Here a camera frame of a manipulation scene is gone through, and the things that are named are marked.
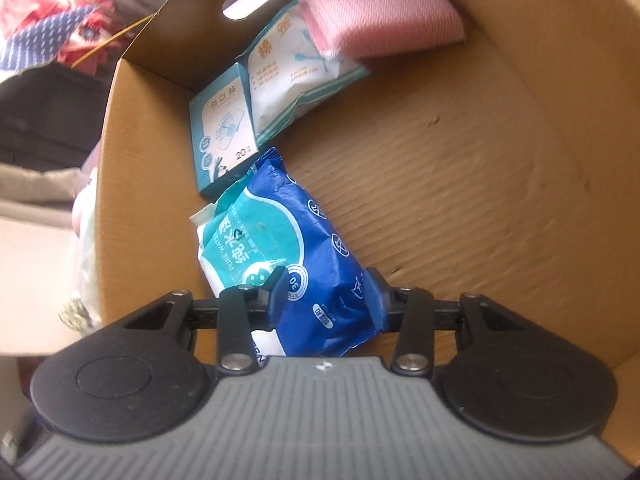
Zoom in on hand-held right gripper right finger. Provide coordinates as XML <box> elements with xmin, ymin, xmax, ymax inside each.
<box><xmin>366</xmin><ymin>267</ymin><xmax>543</xmax><ymax>376</ymax></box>

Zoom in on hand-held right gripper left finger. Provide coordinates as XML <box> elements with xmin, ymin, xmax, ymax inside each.
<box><xmin>105</xmin><ymin>266</ymin><xmax>291</xmax><ymax>375</ymax></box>

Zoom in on blue wet wipes pack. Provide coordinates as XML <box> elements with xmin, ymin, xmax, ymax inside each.
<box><xmin>189</xmin><ymin>147</ymin><xmax>388</xmax><ymax>358</ymax></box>

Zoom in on brown cardboard box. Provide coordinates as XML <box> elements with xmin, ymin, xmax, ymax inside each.
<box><xmin>97</xmin><ymin>0</ymin><xmax>640</xmax><ymax>461</ymax></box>

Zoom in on teal white bandage box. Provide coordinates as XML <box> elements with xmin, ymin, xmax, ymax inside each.
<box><xmin>189</xmin><ymin>63</ymin><xmax>260</xmax><ymax>200</ymax></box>

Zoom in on white cotton swab packet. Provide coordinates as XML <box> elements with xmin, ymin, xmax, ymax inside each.
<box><xmin>246</xmin><ymin>0</ymin><xmax>372</xmax><ymax>146</ymax></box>

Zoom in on pink sponge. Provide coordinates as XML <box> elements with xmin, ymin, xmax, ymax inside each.
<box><xmin>298</xmin><ymin>0</ymin><xmax>468</xmax><ymax>59</ymax></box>

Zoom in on white green plastic bag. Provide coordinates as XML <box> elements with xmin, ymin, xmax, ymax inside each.
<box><xmin>70</xmin><ymin>137</ymin><xmax>103</xmax><ymax>326</ymax></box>

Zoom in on pink red hanging clothes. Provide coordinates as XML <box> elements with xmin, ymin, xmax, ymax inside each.
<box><xmin>0</xmin><ymin>0</ymin><xmax>132</xmax><ymax>67</ymax></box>

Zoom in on blue star-patterned cloth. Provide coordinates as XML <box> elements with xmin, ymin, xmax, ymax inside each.
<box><xmin>0</xmin><ymin>4</ymin><xmax>98</xmax><ymax>78</ymax></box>

